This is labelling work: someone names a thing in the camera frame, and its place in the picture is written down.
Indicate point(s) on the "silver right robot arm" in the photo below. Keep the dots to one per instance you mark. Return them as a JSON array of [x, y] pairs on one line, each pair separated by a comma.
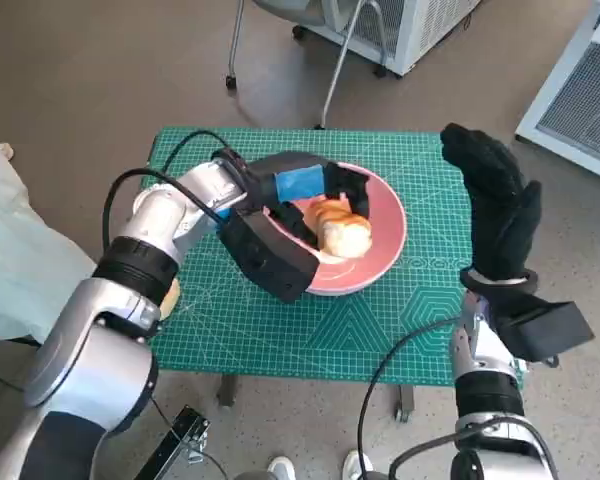
[[485, 395]]

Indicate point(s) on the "black gloved right hand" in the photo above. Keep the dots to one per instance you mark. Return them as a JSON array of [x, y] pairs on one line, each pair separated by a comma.
[[500, 215]]

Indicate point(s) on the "black left hand blue tape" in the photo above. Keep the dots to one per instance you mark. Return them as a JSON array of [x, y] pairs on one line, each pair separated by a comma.
[[300, 172]]

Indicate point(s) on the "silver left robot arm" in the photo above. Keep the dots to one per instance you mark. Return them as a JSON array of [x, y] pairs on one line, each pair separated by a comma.
[[80, 340]]

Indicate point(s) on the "person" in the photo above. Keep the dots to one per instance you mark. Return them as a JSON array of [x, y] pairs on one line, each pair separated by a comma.
[[20, 260]]

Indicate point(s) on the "grey office chair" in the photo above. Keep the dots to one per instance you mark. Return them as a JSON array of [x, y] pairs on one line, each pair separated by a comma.
[[280, 7]]

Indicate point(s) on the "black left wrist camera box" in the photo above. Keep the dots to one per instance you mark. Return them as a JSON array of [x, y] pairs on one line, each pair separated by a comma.
[[265, 255]]

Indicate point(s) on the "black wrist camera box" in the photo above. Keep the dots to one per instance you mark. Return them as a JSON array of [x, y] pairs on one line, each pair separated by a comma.
[[545, 330], [265, 255]]

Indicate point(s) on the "pink bowl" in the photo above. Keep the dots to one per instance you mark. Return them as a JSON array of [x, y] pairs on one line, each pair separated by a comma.
[[382, 235]]

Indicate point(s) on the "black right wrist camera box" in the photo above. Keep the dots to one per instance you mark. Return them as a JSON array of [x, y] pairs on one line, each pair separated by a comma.
[[545, 330]]

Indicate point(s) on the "black table leg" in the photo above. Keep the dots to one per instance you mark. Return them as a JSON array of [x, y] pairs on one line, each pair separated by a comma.
[[404, 402], [227, 390]]

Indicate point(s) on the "green cutting mat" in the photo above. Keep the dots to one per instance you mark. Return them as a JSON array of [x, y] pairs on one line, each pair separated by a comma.
[[280, 330]]

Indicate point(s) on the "white cabinet with grey grille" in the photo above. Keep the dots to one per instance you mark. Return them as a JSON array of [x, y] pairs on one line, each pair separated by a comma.
[[575, 110]]

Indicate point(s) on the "round toy bread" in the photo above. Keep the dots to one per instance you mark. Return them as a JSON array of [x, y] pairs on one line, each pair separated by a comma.
[[171, 300]]

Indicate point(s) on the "white shoe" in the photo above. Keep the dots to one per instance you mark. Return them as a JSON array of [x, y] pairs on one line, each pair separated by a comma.
[[281, 470], [356, 466]]

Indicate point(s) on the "black metal bracket stand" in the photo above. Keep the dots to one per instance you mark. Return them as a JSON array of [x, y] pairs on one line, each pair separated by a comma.
[[180, 440]]

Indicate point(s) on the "white cabinet with side grille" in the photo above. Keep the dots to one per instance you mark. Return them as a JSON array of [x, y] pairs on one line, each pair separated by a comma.
[[425, 27]]

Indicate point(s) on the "long glazed toy bread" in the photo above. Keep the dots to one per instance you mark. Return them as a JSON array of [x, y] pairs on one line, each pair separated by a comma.
[[340, 235]]

